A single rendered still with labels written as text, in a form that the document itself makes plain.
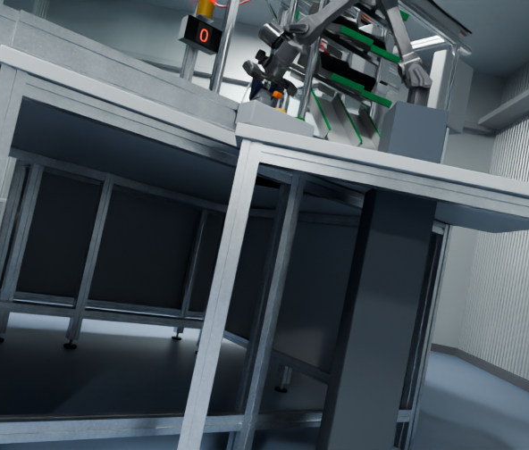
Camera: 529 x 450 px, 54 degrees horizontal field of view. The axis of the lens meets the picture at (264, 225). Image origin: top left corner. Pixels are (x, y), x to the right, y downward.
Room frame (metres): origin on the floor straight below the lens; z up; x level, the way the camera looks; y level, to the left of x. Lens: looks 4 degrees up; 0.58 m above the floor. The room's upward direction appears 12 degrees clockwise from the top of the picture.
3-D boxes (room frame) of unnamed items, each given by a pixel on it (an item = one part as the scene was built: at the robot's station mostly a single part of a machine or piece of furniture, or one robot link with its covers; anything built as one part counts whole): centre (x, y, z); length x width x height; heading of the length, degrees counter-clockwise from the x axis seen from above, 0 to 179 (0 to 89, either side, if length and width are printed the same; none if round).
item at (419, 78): (1.41, -0.34, 1.15); 0.09 x 0.07 x 0.06; 167
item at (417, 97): (1.42, -0.35, 1.09); 0.07 x 0.07 x 0.06; 0
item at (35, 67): (1.92, 0.36, 0.85); 1.50 x 1.41 x 0.03; 128
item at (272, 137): (1.46, -0.35, 0.84); 0.90 x 0.70 x 0.03; 90
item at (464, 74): (3.07, -0.93, 1.43); 0.30 x 0.09 x 1.13; 128
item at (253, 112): (1.35, 0.02, 0.93); 0.21 x 0.07 x 0.06; 128
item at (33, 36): (1.28, 0.21, 0.91); 0.89 x 0.06 x 0.11; 128
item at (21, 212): (3.08, 0.29, 0.43); 2.20 x 0.38 x 0.86; 128
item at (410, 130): (1.41, -0.35, 0.96); 0.14 x 0.14 x 0.20; 0
